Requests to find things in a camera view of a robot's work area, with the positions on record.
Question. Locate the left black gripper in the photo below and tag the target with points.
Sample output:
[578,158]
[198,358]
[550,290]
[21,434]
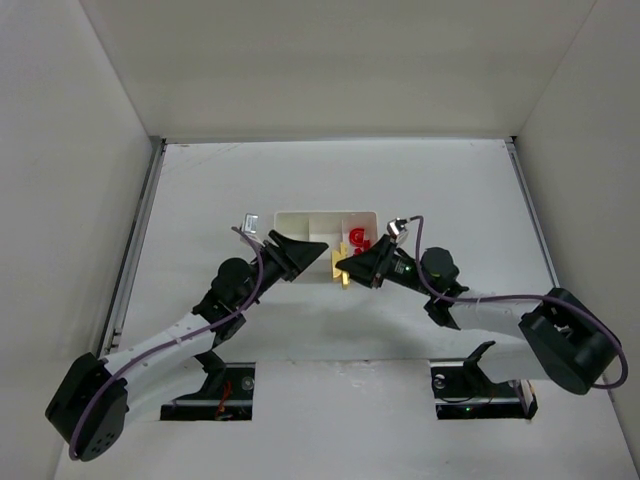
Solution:
[280,255]

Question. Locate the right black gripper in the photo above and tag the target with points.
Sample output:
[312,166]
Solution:
[380,263]

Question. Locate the red round lego piece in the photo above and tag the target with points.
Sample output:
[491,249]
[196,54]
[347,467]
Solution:
[357,236]

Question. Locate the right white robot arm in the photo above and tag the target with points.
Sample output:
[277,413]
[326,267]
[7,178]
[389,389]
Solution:
[552,336]

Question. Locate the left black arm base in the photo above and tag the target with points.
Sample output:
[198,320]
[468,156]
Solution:
[225,395]

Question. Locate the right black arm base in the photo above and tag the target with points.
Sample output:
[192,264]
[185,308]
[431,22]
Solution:
[462,391]

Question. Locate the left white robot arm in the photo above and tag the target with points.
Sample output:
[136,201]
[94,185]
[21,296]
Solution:
[99,396]

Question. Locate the white three-compartment container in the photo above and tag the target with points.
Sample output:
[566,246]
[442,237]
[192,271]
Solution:
[331,227]

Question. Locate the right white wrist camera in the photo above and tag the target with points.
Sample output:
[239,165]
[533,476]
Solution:
[398,229]

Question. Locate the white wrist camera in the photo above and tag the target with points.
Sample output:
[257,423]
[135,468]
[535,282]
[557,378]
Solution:
[398,229]
[249,229]

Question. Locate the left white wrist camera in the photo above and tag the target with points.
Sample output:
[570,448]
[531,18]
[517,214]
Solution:
[249,229]

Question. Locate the right aluminium rail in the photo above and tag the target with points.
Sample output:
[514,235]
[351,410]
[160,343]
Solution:
[526,265]

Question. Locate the aluminium rail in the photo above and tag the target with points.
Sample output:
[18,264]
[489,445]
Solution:
[526,265]
[113,325]

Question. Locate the left aluminium rail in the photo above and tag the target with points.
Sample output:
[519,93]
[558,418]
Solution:
[113,325]

